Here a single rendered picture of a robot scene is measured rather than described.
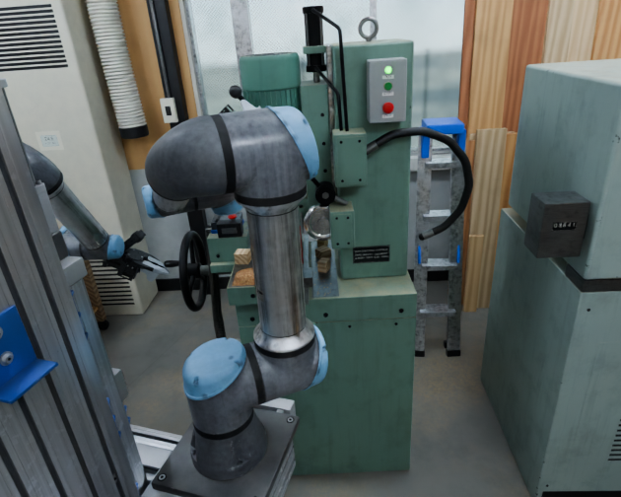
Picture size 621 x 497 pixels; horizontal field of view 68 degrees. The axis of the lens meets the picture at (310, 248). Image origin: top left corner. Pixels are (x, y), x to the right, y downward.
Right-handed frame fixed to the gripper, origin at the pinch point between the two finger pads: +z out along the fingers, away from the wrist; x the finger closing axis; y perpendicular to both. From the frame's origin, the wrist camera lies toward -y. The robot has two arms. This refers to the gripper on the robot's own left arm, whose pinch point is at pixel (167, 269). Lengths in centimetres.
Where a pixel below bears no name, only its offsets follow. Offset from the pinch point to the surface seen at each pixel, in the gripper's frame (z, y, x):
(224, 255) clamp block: 15.3, -11.9, -3.6
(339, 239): 45, -39, 9
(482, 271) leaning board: 149, -21, -106
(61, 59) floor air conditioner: -100, -26, -101
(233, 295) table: 23.2, -12.3, 18.9
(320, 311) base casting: 51, -15, 10
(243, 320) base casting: 30.0, -0.5, 10.5
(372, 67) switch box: 31, -85, 9
